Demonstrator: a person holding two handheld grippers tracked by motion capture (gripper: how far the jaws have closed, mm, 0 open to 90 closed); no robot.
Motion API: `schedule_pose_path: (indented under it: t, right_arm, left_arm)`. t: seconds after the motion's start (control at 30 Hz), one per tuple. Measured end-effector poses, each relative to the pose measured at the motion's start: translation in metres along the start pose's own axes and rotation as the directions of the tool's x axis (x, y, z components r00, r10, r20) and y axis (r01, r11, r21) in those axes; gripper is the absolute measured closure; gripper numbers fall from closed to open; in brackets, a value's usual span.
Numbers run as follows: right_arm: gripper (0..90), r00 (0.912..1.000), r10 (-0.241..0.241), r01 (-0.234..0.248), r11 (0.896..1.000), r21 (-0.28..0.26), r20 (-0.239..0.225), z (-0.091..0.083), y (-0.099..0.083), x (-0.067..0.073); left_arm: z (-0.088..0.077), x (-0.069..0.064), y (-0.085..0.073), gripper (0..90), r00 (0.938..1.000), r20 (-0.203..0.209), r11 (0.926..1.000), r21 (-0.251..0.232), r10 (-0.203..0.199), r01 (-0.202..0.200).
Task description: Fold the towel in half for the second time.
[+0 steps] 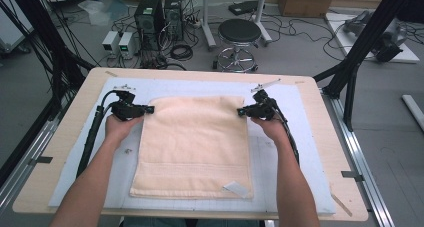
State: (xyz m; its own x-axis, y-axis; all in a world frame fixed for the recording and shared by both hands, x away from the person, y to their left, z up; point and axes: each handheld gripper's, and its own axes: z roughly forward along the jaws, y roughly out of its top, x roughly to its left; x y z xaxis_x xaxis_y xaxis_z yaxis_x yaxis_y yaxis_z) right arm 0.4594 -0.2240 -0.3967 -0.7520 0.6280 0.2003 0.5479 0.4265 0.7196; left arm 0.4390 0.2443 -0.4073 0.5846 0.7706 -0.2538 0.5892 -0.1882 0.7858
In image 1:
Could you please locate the black metal frame stand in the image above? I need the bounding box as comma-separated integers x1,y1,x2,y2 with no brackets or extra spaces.
313,0,424,132

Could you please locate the white panel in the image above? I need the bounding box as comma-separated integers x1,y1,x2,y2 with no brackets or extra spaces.
0,0,34,55

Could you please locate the black flat device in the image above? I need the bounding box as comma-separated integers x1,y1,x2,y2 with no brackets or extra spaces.
228,0,260,16

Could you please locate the cardboard box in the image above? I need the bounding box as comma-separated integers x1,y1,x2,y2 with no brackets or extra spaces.
278,0,338,19

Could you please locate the person's left hand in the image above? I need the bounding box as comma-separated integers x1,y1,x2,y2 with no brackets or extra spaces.
104,114,145,148

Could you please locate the person's right hand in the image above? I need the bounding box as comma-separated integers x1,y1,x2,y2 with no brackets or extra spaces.
250,116,289,146

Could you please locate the aluminium rail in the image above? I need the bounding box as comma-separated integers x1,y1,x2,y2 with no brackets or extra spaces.
0,118,59,215
321,88,396,227

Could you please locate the white table leg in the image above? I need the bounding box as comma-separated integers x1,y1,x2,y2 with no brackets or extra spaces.
252,0,274,47
199,0,218,51

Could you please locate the black metal stand with cables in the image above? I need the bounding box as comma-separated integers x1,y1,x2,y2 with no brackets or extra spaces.
4,0,96,121

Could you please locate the large black computer tower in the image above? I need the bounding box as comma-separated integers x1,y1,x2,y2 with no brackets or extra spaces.
133,0,166,51

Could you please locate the clear plastic bag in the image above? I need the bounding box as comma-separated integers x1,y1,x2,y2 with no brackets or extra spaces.
78,0,129,26

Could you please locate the black round stool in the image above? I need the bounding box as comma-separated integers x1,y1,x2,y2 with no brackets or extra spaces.
212,18,263,74

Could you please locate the white power supply unit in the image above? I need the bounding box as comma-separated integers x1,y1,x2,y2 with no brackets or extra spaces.
101,30,121,56
118,31,139,59

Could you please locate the grey machine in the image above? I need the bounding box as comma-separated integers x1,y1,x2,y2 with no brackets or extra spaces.
343,9,409,63

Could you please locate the black clip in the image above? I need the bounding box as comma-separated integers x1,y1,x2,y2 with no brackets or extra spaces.
341,170,365,183
28,156,54,165

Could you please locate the coiled black cable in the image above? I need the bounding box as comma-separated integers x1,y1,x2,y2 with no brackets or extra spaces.
169,43,194,61

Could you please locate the cream towel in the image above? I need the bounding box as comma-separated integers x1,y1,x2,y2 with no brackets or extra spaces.
129,95,254,200

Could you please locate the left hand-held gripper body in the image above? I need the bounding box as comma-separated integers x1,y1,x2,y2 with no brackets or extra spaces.
110,84,148,122

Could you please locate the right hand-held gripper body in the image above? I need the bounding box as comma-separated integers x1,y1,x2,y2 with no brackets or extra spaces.
245,79,282,121

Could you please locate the white platform board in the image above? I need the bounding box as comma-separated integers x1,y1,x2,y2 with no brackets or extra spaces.
324,11,421,64

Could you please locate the thin wooden strip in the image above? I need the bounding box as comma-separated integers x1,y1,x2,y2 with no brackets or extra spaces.
329,183,353,218

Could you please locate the slim black computer tower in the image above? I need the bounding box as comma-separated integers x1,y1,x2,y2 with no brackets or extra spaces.
163,0,185,42

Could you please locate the white tube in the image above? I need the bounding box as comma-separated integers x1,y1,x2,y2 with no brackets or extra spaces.
401,94,424,132

